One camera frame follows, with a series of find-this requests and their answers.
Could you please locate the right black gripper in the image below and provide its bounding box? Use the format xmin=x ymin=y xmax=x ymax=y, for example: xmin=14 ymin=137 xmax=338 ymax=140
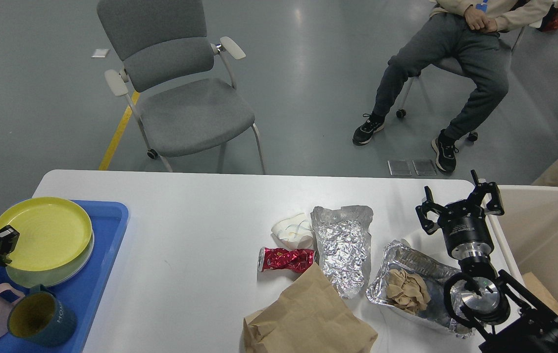
xmin=415 ymin=170 xmax=505 ymax=258

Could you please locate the yellow plate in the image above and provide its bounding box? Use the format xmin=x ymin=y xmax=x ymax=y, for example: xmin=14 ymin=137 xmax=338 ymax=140
xmin=0 ymin=197 xmax=93 ymax=271

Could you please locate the dark teal mug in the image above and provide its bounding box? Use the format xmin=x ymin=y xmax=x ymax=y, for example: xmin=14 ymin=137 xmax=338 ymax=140
xmin=6 ymin=284 xmax=77 ymax=347

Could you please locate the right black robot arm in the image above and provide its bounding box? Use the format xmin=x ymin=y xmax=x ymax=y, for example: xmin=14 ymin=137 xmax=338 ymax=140
xmin=416 ymin=170 xmax=558 ymax=353

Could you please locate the pale green plate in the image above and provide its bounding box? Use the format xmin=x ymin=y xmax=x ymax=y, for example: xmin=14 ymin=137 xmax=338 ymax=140
xmin=6 ymin=234 xmax=95 ymax=288

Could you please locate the aluminium foil tray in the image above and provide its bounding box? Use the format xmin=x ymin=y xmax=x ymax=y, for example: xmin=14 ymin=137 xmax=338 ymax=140
xmin=366 ymin=240 xmax=474 ymax=339

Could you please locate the cardboard piece in bin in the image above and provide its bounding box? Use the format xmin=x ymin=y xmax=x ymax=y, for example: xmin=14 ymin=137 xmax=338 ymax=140
xmin=522 ymin=272 xmax=558 ymax=315

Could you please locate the crumpled brown napkin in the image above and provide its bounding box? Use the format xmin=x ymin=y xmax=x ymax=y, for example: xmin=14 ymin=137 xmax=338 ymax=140
xmin=386 ymin=270 xmax=431 ymax=315

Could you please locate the blue plastic tray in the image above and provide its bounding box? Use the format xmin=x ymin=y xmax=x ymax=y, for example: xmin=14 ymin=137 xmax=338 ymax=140
xmin=0 ymin=200 xmax=129 ymax=353

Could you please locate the silver foil bag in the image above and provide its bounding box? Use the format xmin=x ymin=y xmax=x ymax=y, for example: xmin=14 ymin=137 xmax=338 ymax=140
xmin=310 ymin=205 xmax=373 ymax=299

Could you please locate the person's wheeled chair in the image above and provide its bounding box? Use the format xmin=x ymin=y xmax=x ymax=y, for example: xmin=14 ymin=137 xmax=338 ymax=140
xmin=395 ymin=26 xmax=528 ymax=142

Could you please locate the crumpled white tissue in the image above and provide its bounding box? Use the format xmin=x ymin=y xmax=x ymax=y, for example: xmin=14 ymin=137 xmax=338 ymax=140
xmin=271 ymin=213 xmax=314 ymax=251

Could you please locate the crushed red can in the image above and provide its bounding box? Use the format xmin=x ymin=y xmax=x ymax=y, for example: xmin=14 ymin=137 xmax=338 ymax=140
xmin=257 ymin=247 xmax=316 ymax=274

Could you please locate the brown paper bag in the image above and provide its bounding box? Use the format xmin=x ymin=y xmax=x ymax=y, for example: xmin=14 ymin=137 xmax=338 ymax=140
xmin=243 ymin=263 xmax=378 ymax=353

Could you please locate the seated person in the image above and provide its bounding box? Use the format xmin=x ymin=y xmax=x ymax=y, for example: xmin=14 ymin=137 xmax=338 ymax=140
xmin=353 ymin=0 xmax=553 ymax=174

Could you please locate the grey office chair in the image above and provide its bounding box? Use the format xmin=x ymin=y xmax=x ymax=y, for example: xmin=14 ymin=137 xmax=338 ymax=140
xmin=97 ymin=0 xmax=265 ymax=172

